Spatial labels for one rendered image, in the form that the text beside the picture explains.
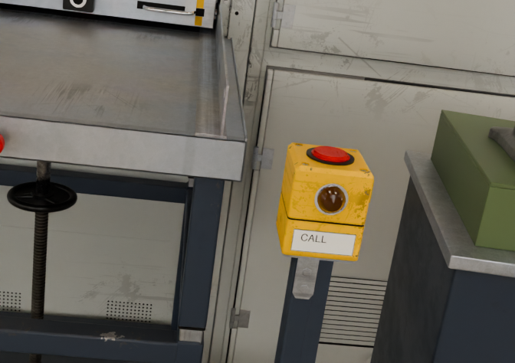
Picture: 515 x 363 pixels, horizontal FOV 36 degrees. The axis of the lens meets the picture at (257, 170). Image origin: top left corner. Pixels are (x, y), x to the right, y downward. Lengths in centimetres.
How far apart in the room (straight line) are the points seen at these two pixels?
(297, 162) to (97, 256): 110
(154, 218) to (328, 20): 58
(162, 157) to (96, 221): 80
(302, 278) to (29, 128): 39
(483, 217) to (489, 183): 5
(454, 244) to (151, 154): 41
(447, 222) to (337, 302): 80
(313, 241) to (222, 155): 25
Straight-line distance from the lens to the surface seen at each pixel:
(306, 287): 85
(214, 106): 112
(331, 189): 77
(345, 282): 187
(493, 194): 104
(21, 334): 117
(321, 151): 81
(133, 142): 100
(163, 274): 184
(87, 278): 186
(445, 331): 109
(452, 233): 109
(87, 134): 100
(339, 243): 81
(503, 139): 121
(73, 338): 116
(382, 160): 175
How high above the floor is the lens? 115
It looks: 20 degrees down
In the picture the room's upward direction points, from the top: 8 degrees clockwise
